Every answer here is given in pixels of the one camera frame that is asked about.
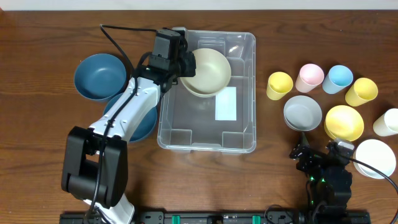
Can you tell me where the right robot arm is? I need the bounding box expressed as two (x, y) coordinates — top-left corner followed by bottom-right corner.
(289, 132), (354, 223)

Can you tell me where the black camera cable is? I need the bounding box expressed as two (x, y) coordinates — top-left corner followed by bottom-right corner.
(345, 154), (398, 224)
(83, 24), (158, 224)

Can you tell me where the yellow plastic bowl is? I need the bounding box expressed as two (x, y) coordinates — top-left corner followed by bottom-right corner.
(324, 105), (364, 141)

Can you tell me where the yellow plastic cup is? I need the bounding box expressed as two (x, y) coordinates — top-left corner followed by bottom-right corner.
(266, 72), (294, 101)
(345, 78), (379, 106)

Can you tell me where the black right camera cable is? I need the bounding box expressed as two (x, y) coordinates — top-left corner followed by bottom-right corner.
(345, 154), (398, 224)

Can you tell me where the grey plastic bowl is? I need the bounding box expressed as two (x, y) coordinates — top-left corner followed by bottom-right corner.
(283, 95), (322, 131)

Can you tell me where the dark blue bowl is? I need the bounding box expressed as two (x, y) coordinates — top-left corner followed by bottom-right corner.
(74, 54), (127, 102)
(103, 93), (158, 143)

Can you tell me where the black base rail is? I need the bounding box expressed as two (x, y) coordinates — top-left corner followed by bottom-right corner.
(60, 210), (373, 224)

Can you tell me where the black left camera cable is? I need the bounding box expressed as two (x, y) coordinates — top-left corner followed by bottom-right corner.
(83, 24), (158, 224)

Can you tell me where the beige plastic bowl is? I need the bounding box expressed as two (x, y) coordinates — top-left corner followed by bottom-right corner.
(180, 49), (231, 98)

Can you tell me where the white plastic bowl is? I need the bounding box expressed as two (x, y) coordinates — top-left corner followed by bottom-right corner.
(353, 139), (397, 177)

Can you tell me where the clear plastic storage container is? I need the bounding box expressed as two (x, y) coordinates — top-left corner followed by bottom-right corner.
(157, 29), (256, 154)

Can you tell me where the light blue plastic cup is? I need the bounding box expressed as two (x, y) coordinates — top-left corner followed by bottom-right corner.
(322, 65), (354, 95)

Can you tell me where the yellow plastic cup left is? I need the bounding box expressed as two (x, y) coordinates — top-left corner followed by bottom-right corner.
(266, 72), (294, 101)

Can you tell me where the cream plastic cup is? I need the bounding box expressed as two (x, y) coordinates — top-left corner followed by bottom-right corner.
(373, 108), (398, 137)

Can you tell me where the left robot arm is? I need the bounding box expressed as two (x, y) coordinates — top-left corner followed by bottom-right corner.
(60, 28), (196, 223)

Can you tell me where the pink plastic cup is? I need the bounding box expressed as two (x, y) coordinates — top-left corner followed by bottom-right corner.
(295, 63), (325, 93)

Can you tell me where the yellow plastic cup right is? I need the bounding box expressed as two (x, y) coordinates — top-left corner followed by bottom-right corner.
(345, 78), (379, 106)

